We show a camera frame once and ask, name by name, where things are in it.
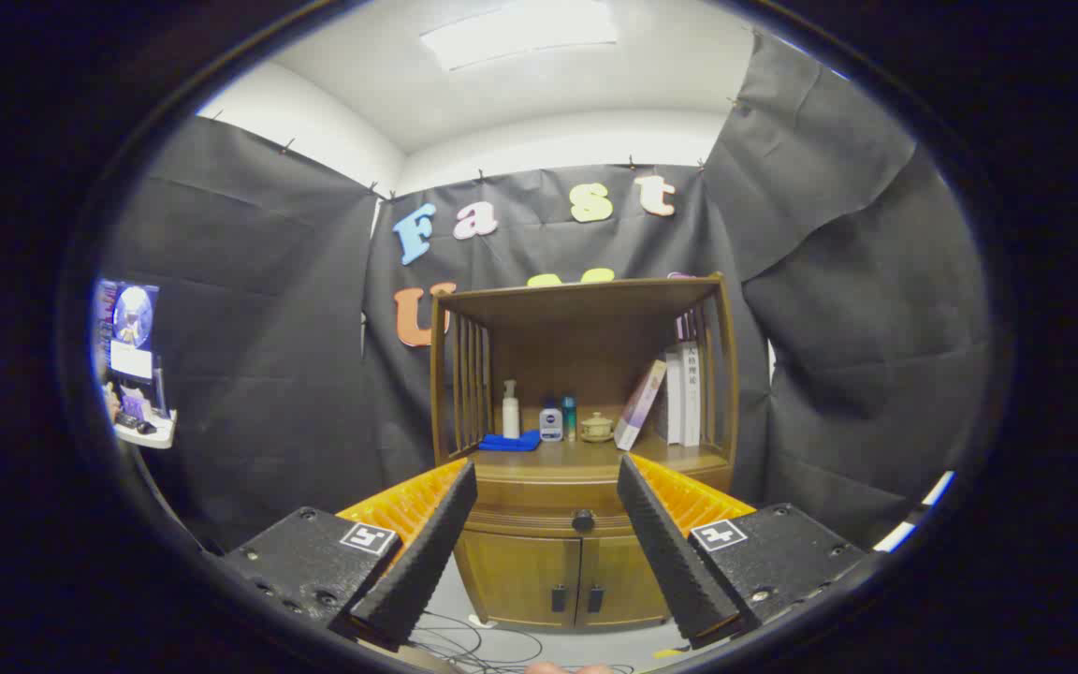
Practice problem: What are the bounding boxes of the wooden countertop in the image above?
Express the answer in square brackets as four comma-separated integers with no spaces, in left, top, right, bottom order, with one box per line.
[466,432,732,478]

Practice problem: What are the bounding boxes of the wooden drawer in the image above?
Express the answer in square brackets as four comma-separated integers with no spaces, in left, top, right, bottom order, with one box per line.
[464,468,735,539]

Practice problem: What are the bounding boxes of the blue folded cloth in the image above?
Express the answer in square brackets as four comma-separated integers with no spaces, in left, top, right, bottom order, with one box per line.
[478,429,542,452]

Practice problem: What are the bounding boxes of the purple book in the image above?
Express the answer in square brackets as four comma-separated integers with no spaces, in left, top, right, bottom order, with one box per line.
[614,359,668,451]

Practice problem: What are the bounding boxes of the black floor cables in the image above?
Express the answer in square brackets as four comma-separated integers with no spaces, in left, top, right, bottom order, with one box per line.
[408,608,635,674]

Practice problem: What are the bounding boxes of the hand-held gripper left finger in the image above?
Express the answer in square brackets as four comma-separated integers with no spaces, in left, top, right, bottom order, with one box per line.
[207,459,479,652]

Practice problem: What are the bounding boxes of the colourful wall poster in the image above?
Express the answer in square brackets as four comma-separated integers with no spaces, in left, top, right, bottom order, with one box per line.
[95,279,163,415]

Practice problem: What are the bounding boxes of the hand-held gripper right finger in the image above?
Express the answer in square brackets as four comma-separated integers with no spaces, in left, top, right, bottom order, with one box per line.
[616,454,869,650]

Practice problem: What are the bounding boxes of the white book with black characters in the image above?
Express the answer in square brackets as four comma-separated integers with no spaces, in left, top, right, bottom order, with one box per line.
[683,342,702,447]

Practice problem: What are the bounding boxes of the plain white book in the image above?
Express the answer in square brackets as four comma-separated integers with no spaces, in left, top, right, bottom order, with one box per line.
[665,346,686,446]

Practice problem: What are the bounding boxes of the wooden cabinet door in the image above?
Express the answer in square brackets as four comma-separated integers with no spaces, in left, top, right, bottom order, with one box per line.
[580,534,671,626]
[455,532,583,628]

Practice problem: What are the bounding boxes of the wooden cabinet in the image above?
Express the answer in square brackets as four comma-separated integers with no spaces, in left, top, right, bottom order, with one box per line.
[429,271,741,630]

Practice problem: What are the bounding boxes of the white side table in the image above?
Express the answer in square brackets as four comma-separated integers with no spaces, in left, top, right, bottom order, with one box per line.
[113,409,178,450]

